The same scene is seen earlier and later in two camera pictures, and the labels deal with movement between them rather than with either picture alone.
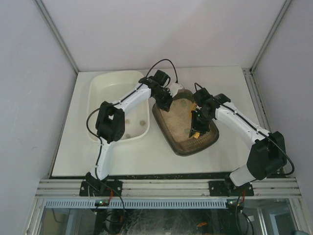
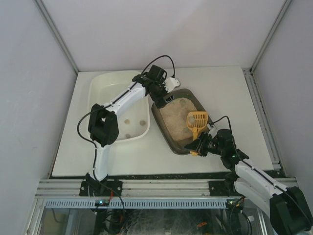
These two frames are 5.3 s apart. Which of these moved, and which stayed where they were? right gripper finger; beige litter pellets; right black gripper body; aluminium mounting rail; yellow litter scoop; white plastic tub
Moved: right gripper finger; yellow litter scoop; right black gripper body
Stayed: beige litter pellets; aluminium mounting rail; white plastic tub
